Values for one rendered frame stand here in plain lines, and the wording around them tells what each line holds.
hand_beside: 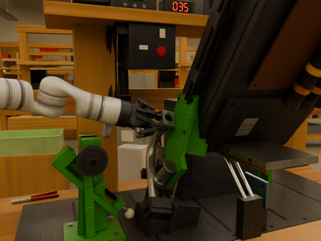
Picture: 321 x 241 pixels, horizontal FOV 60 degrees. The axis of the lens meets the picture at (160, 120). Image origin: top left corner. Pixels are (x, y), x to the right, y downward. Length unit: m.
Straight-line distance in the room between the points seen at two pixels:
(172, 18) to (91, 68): 0.33
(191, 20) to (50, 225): 0.79
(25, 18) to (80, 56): 10.22
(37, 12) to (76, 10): 10.27
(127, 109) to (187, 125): 0.16
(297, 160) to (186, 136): 0.27
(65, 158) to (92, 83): 0.40
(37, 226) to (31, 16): 10.50
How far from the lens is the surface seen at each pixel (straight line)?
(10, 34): 11.28
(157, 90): 1.19
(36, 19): 11.16
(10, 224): 1.00
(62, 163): 0.71
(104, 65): 1.04
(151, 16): 0.98
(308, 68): 0.72
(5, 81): 0.69
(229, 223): 0.89
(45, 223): 0.93
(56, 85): 0.72
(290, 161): 0.72
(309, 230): 0.93
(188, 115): 0.75
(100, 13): 0.94
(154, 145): 0.87
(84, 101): 0.73
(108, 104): 0.74
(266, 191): 0.82
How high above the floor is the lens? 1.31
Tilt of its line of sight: 8 degrees down
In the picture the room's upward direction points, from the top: straight up
